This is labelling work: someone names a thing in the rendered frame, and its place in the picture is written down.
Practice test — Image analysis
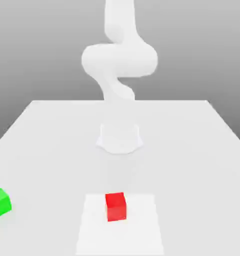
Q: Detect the small red cube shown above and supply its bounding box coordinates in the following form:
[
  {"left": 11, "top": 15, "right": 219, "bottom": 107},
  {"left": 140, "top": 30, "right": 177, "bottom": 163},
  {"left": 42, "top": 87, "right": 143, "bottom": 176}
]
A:
[{"left": 105, "top": 191, "right": 127, "bottom": 223}]

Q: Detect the small green cube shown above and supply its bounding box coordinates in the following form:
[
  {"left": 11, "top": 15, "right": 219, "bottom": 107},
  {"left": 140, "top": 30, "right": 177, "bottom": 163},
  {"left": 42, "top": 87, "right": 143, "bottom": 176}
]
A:
[{"left": 0, "top": 187, "right": 13, "bottom": 220}]

